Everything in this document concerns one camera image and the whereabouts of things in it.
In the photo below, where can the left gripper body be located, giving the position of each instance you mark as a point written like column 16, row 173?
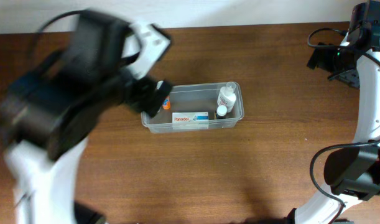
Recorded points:
column 143, row 94

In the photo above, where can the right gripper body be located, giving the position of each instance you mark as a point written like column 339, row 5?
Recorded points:
column 321, row 58

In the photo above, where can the orange tube white cap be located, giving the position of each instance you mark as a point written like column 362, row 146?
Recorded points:
column 166, row 103

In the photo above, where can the white Panadol medicine box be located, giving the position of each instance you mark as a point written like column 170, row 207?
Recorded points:
column 193, row 120

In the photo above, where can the white spray bottle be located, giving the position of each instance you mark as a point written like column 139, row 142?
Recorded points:
column 227, row 96

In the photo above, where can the dark bottle white cap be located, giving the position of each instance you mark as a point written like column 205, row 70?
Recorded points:
column 221, row 112

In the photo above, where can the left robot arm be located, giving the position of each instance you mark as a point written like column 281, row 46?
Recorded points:
column 48, row 113

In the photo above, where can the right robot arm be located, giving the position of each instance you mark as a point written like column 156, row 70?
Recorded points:
column 347, row 174

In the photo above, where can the clear plastic container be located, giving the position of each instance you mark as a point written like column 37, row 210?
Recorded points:
column 193, row 108

